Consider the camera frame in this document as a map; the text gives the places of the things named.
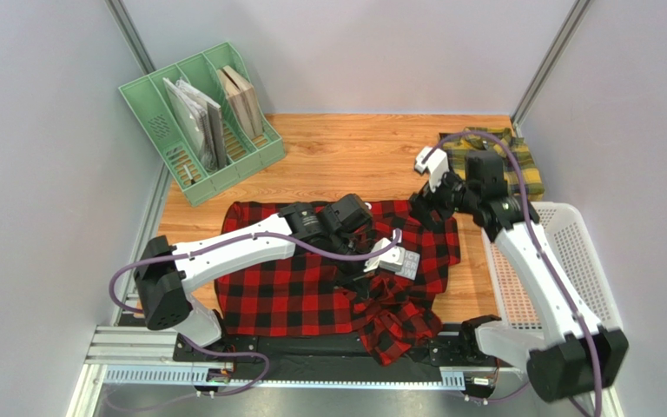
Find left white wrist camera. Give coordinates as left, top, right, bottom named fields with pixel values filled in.
left=364, top=228, right=406, bottom=274

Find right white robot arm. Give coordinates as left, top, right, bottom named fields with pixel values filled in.
left=410, top=147, right=629, bottom=403

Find aluminium frame rail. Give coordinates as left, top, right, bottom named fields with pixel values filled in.
left=67, top=325, right=624, bottom=417

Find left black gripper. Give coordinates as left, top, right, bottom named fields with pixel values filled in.
left=323, top=231, right=381, bottom=300

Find green file organizer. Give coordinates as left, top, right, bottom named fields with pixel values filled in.
left=119, top=43, right=287, bottom=207

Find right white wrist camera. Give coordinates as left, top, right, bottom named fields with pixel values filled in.
left=413, top=146, right=450, bottom=192

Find grey spiral notebooks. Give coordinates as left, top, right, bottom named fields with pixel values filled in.
left=162, top=77, right=228, bottom=172

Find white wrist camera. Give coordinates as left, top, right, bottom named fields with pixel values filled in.
left=364, top=228, right=406, bottom=274
left=413, top=146, right=450, bottom=192

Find yellow plaid folded shirt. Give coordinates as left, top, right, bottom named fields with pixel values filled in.
left=442, top=127, right=545, bottom=202

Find brown books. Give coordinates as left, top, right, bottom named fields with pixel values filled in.
left=216, top=65, right=263, bottom=139

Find red black plaid shirt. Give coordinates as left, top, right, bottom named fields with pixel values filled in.
left=214, top=200, right=461, bottom=366

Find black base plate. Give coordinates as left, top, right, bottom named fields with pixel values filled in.
left=172, top=324, right=517, bottom=384

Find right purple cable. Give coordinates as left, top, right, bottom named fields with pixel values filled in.
left=423, top=130, right=605, bottom=417

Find white plastic basket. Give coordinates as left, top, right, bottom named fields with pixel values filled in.
left=482, top=202, right=623, bottom=338

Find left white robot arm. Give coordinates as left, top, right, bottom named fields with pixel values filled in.
left=132, top=194, right=401, bottom=347

